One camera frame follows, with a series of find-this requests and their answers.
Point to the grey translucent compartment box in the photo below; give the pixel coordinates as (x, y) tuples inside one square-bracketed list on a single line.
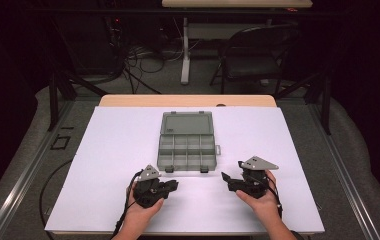
[(186, 151)]

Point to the person's right hand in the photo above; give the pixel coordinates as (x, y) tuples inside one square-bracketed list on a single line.
[(266, 206)]

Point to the dark computer tower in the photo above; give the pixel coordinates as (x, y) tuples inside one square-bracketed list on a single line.
[(84, 43)]

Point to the white desk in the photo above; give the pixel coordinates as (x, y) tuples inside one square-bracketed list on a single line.
[(185, 50)]

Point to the black folding chair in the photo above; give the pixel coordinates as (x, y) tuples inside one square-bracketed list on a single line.
[(254, 65)]

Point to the aluminium floor rail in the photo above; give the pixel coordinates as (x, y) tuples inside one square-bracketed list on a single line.
[(344, 180), (28, 173)]

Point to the white table cover sheet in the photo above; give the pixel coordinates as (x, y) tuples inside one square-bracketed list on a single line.
[(111, 150)]

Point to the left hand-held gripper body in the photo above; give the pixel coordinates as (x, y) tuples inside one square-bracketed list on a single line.
[(148, 191)]

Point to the person's left hand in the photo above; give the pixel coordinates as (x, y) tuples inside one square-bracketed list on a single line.
[(139, 213)]

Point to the black metal stand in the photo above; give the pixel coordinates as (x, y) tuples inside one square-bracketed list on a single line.
[(54, 100), (326, 100)]

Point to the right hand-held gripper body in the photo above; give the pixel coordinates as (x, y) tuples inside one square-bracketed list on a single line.
[(253, 183)]

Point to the short black tape strip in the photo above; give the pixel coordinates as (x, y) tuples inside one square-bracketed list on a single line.
[(67, 127)]

